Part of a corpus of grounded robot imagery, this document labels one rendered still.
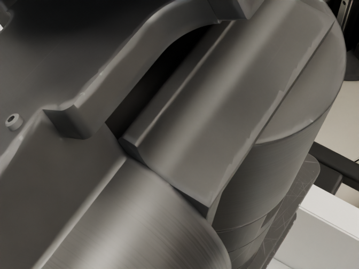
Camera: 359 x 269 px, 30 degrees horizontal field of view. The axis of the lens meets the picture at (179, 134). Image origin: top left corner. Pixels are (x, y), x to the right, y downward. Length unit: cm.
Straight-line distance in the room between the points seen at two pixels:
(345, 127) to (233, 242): 99
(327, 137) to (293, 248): 74
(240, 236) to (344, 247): 21
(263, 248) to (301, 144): 10
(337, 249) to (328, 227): 2
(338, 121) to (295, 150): 103
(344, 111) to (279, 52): 105
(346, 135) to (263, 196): 101
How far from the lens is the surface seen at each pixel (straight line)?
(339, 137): 117
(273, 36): 16
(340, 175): 42
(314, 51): 16
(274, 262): 47
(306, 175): 26
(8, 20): 18
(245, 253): 22
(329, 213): 39
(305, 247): 43
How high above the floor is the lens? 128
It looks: 60 degrees down
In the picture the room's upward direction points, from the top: 2 degrees counter-clockwise
